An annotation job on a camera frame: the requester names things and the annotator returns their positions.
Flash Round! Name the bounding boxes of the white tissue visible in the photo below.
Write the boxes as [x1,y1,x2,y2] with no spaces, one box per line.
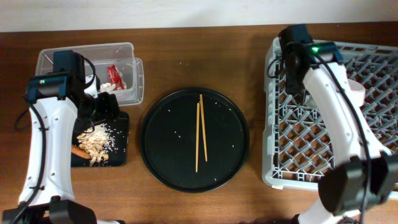
[99,83,116,93]

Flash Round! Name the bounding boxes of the nut shell scraps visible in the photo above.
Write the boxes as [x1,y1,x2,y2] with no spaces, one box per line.
[76,123,119,167]

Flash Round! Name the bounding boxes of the red snack wrapper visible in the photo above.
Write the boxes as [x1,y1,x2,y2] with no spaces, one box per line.
[107,65,127,91]

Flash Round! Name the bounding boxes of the orange carrot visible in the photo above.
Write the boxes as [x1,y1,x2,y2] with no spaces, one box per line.
[71,145,91,159]

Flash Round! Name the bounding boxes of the pink bowl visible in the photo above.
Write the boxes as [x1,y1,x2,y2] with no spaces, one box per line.
[348,80,366,107]

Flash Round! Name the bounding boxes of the wooden chopstick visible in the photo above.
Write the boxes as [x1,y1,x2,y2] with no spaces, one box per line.
[200,94,208,162]
[195,103,200,173]

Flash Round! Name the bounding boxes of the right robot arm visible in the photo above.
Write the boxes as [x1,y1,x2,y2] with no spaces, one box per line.
[278,24,397,223]

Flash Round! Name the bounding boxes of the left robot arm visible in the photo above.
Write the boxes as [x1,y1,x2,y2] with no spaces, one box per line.
[2,50,120,223]

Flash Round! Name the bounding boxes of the grey dishwasher rack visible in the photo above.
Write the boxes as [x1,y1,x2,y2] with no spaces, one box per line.
[262,42,397,191]

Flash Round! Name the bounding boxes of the black rectangular tray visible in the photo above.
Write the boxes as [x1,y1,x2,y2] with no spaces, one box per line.
[71,111,129,167]

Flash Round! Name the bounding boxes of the clear plastic bin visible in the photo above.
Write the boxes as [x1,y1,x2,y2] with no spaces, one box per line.
[35,42,144,106]

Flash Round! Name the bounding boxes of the round black serving tray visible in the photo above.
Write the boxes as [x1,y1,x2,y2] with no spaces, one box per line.
[139,88,250,193]

